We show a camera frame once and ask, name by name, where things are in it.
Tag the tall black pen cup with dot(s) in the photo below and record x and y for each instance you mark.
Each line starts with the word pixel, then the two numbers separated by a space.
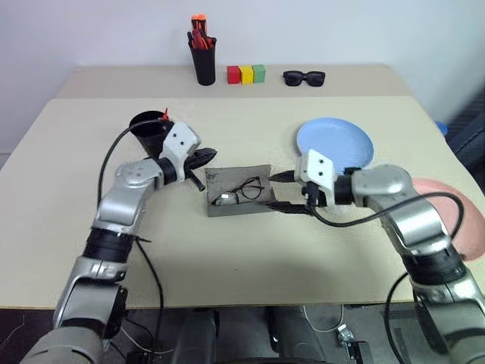
pixel 204 62

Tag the black thin-frame eyeglasses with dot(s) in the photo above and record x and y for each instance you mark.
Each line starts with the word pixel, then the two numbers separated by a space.
pixel 250 189

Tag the grey glasses case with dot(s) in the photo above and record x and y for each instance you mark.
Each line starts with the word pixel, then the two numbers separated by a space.
pixel 242 206

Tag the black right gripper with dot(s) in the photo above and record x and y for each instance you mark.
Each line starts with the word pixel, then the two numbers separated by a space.
pixel 315 195

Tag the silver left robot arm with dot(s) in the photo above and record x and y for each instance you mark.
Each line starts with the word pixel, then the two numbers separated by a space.
pixel 117 204

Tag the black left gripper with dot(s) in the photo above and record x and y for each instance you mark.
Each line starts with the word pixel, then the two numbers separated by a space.
pixel 190 164

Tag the red marker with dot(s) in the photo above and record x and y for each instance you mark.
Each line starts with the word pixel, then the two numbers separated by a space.
pixel 198 41
pixel 165 113

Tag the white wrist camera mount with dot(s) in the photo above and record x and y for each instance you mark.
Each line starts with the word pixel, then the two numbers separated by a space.
pixel 179 141
pixel 318 170

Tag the small black box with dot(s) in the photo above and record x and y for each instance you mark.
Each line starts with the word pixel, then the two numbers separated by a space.
pixel 358 352

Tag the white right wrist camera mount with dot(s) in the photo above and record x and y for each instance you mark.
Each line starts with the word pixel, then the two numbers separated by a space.
pixel 318 170

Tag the black sunglasses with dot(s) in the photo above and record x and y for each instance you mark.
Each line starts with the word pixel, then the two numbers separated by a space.
pixel 304 78

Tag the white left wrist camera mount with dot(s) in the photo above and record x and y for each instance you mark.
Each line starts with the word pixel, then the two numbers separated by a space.
pixel 179 141

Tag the pink plate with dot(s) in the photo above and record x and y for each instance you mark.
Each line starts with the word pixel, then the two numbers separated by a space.
pixel 470 227

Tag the short black cup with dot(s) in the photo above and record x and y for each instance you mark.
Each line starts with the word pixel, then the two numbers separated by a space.
pixel 148 134

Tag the orange capped black marker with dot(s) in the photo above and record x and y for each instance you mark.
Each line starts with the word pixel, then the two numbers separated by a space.
pixel 196 23
pixel 202 23

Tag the red wooden block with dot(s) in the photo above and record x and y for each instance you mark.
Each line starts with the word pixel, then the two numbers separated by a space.
pixel 233 74

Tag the black office chair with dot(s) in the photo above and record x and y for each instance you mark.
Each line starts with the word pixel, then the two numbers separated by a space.
pixel 468 132

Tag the light blue plate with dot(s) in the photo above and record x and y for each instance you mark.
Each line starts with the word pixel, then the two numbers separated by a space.
pixel 341 140

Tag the small blue object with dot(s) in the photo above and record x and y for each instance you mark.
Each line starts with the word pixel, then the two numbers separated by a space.
pixel 442 127

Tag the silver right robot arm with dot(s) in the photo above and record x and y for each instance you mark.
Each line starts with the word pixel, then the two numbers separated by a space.
pixel 413 220

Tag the yellow wooden block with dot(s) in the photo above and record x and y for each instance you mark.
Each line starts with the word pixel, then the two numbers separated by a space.
pixel 246 75

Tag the dark rounded shape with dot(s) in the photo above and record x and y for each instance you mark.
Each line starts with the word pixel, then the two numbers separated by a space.
pixel 295 337
pixel 195 337

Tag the green wooden block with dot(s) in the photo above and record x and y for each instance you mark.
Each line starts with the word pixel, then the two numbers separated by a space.
pixel 259 73

